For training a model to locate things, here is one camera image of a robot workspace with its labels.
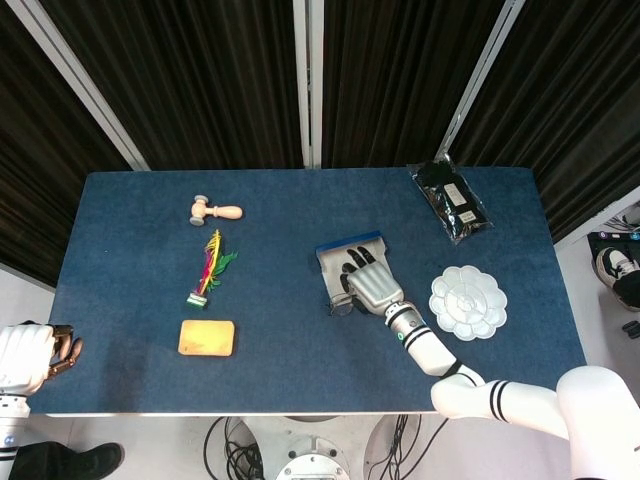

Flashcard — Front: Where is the black shoe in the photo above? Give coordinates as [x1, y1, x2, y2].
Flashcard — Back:
[7, 442, 125, 480]

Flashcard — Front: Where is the blue rectangular box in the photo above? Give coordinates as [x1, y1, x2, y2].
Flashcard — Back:
[314, 229, 389, 304]

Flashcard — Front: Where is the yellow sponge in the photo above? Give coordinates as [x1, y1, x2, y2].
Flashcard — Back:
[177, 319, 236, 358]

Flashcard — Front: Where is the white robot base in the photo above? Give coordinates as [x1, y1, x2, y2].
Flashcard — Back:
[239, 414, 401, 480]

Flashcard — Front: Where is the black item in plastic bag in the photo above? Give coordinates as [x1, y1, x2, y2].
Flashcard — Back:
[406, 152, 495, 246]

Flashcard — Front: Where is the white flower-shaped paint palette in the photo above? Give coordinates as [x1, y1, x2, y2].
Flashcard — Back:
[428, 264, 510, 342]

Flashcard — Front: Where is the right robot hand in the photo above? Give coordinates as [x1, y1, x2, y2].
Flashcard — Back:
[338, 244, 405, 317]

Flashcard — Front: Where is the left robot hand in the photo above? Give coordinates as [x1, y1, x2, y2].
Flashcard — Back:
[0, 323, 85, 396]

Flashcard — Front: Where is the black cable bundle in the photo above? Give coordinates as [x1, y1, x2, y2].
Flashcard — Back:
[384, 413, 424, 480]
[203, 415, 266, 480]

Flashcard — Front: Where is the colourful feather shuttlecock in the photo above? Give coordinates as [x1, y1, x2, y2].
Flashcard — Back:
[185, 228, 239, 309]

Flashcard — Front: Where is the black and white sneaker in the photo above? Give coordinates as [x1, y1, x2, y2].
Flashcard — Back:
[593, 247, 640, 312]

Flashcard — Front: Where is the small wooden mallet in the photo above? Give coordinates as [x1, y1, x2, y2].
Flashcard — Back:
[188, 193, 244, 227]

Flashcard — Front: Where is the blue table cloth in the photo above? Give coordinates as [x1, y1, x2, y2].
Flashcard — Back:
[30, 167, 589, 416]

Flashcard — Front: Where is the black electronic device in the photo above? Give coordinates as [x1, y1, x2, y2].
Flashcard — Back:
[587, 229, 640, 259]

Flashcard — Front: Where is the white frame post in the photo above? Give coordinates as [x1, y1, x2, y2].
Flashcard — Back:
[292, 0, 326, 169]
[4, 0, 151, 172]
[434, 0, 526, 161]

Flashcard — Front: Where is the black curtain panel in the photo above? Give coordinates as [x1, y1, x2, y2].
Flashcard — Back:
[39, 0, 306, 172]
[321, 0, 512, 170]
[0, 0, 132, 289]
[448, 0, 640, 245]

